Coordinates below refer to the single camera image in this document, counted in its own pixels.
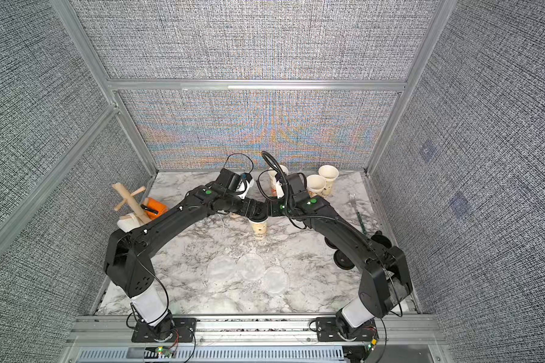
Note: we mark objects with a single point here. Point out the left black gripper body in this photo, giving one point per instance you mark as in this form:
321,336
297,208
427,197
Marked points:
256,211

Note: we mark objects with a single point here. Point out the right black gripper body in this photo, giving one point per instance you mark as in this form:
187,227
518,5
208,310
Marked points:
276,207

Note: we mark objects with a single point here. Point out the black cup lid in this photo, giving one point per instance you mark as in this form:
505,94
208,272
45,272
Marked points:
330,244
258,219
342,261

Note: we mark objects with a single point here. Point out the yellow patterned paper cup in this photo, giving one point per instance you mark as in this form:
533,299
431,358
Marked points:
259,228

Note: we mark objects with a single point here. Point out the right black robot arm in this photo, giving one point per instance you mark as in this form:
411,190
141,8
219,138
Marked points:
385,276

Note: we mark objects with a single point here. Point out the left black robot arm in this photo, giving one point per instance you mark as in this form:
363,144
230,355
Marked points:
128,258

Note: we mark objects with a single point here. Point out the back left paper cup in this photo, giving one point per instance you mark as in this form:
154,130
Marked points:
272,180

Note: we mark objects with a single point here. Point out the red flower paper cup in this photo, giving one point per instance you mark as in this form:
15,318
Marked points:
315,185

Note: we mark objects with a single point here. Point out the back right paper cup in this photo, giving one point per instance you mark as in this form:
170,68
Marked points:
330,174

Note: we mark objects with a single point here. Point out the orange mug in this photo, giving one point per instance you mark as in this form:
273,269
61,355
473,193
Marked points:
153,208

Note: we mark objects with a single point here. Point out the black mug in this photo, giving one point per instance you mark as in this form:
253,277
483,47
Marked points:
379,238

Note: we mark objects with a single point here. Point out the wooden mug tree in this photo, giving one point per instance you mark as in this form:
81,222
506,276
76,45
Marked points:
129,199

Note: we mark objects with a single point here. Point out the white mug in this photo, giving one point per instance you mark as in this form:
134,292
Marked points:
129,222

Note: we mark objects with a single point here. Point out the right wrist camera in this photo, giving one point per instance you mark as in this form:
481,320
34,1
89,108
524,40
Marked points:
279,191

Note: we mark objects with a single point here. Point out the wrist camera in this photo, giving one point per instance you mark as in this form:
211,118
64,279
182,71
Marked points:
279,191
228,182

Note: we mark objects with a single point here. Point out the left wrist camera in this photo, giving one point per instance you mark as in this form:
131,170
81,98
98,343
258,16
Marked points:
228,182

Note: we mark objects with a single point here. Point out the green handled fork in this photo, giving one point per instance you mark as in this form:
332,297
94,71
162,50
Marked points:
353,202

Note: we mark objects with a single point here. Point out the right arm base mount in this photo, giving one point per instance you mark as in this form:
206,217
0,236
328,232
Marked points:
333,330

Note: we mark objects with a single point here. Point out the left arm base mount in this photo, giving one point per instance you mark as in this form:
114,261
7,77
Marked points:
168,331

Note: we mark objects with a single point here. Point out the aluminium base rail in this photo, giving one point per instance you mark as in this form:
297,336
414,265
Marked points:
259,338

